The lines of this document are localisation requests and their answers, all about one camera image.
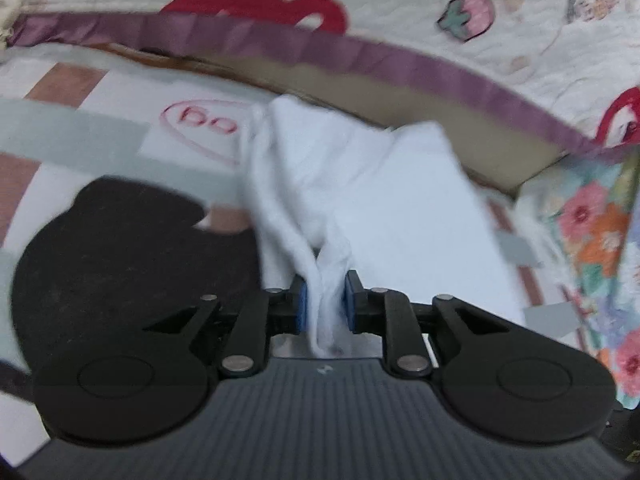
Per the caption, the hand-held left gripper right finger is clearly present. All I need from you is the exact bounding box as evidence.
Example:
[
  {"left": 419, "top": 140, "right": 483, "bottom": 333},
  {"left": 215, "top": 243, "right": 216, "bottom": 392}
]
[{"left": 345, "top": 270, "right": 511, "bottom": 378}]

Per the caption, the white t-shirt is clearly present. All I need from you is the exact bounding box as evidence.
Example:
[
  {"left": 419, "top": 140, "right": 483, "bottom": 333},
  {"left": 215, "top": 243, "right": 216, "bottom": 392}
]
[{"left": 240, "top": 95, "right": 526, "bottom": 358}]

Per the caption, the floral quilt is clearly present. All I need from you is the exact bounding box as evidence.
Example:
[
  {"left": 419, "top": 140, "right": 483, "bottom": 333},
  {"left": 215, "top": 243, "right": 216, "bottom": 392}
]
[{"left": 515, "top": 147, "right": 640, "bottom": 411}]

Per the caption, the quilted bedspread with purple ruffle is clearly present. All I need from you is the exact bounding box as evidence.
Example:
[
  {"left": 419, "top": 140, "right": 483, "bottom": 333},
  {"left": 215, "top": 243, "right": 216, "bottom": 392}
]
[{"left": 0, "top": 0, "right": 640, "bottom": 161}]

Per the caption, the checkered mat with dog print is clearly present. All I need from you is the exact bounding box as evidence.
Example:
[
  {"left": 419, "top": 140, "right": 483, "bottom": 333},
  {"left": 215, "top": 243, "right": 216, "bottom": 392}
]
[{"left": 0, "top": 42, "right": 596, "bottom": 466}]

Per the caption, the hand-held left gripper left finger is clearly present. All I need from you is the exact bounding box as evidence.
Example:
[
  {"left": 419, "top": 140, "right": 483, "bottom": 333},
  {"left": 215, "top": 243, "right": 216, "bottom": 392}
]
[{"left": 142, "top": 275, "right": 308, "bottom": 378}]

